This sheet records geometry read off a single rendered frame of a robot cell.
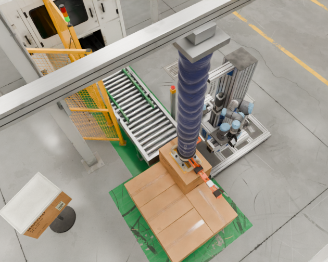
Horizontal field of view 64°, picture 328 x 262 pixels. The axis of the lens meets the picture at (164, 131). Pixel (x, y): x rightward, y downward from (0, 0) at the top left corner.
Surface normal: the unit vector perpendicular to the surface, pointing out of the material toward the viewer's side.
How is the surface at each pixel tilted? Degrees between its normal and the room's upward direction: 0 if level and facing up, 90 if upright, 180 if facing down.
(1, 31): 90
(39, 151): 0
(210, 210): 0
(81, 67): 0
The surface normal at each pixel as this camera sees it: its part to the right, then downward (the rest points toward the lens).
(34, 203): -0.04, -0.50
